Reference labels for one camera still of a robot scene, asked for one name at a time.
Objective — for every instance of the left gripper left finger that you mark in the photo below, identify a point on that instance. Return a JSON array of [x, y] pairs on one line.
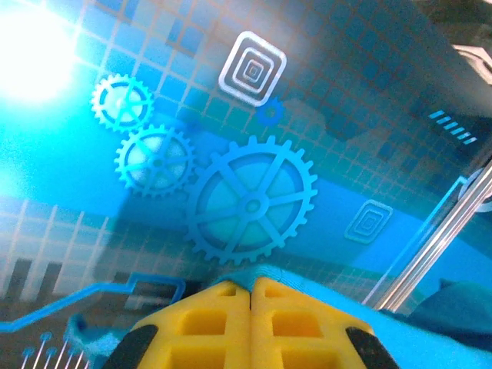
[[200, 334]]

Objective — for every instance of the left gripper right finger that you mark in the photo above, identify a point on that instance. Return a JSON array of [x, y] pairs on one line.
[[296, 330]]

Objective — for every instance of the blue t-shirt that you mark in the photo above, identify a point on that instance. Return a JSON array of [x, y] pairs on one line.
[[423, 346]]

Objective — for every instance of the aluminium frame post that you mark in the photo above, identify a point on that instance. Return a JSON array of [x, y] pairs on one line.
[[434, 246]]

